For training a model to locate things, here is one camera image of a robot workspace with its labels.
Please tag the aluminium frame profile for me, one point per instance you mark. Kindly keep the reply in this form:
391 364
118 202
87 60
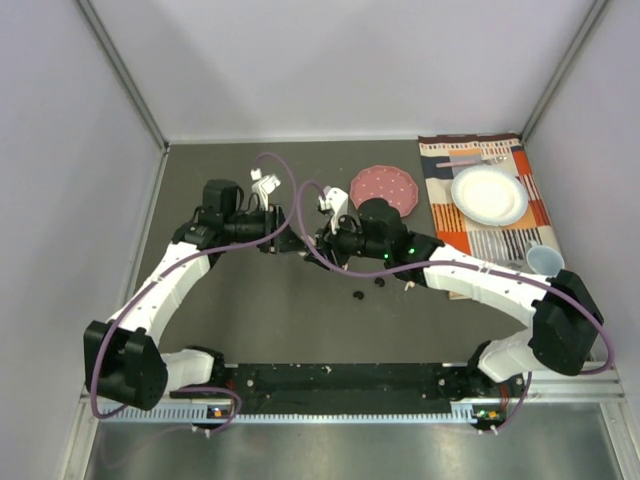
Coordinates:
555 428

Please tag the pink dotted plate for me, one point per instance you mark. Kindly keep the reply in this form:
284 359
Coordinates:
389 183

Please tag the pink handled utensil upper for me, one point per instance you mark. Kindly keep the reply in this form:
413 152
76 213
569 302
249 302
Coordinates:
454 164

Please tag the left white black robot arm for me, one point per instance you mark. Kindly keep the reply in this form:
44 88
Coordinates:
122 359

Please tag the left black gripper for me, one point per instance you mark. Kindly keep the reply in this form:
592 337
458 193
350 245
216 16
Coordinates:
287 241

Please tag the patterned orange cloth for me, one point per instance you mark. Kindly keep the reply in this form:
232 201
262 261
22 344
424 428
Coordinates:
501 245

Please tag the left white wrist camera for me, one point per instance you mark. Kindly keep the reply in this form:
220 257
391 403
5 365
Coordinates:
263 186

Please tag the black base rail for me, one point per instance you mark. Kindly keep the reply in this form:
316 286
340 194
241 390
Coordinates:
343 389

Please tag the grey slotted cable duct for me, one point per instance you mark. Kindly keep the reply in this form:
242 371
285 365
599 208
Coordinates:
210 412

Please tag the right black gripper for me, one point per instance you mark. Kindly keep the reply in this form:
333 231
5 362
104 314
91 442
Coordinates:
326 242

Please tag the light blue cup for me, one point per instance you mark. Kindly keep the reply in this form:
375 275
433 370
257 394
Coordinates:
543 260

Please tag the white paper plate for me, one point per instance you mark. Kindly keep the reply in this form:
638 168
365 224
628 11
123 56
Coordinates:
489 196

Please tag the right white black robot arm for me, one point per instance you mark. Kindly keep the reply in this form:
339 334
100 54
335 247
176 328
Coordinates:
560 317

